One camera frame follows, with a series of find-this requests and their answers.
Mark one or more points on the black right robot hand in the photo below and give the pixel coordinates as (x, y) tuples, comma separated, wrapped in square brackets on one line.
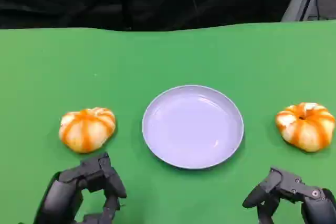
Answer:
[(291, 184)]

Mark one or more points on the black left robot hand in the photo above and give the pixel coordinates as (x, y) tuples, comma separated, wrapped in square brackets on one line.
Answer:
[(64, 195)]

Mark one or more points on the lilac plate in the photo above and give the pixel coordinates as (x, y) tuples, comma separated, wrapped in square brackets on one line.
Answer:
[(193, 127)]

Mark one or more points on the green table cloth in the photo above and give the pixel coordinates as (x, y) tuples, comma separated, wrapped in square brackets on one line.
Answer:
[(168, 77)]

